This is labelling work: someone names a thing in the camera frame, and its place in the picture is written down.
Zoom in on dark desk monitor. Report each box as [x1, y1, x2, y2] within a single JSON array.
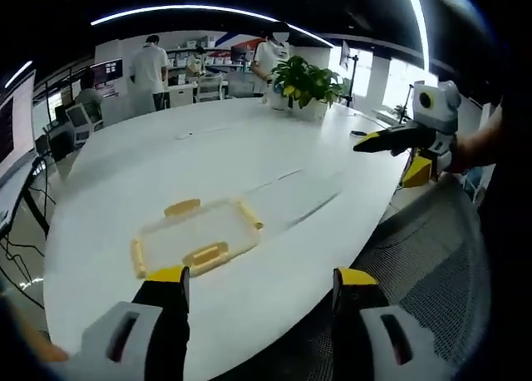
[[88, 57, 125, 98]]

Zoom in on clear container lid yellow clips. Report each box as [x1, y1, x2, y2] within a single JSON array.
[[130, 195, 266, 280]]

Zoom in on monitor on black stand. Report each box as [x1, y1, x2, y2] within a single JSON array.
[[339, 39, 361, 106]]

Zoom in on white office chair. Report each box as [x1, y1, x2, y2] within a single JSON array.
[[194, 73, 229, 104], [65, 103, 105, 144]]

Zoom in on person's dark clothing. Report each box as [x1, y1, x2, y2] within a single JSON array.
[[475, 92, 532, 282]]

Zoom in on yellow block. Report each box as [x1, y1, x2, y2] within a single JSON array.
[[400, 155, 434, 190]]

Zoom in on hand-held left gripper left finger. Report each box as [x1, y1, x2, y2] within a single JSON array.
[[68, 265, 192, 381]]

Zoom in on short ceiling light strip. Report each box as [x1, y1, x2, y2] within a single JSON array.
[[3, 59, 34, 89]]

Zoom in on grey mesh office chair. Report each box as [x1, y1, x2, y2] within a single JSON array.
[[286, 176, 494, 381]]

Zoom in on long ceiling light strip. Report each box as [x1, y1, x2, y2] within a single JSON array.
[[90, 3, 335, 48], [401, 0, 431, 72]]

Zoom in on green potted plant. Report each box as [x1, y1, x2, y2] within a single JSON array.
[[268, 55, 347, 121]]

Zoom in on white cabinet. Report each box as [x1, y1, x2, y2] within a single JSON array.
[[167, 83, 197, 108]]

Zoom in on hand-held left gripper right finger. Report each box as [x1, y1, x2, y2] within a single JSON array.
[[332, 266, 442, 381]]

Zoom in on large wall monitor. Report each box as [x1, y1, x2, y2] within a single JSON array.
[[0, 67, 37, 168]]

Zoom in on white side desk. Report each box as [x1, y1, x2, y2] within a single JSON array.
[[0, 158, 57, 237]]

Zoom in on black floor cables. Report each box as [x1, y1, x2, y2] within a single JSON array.
[[0, 230, 46, 293]]

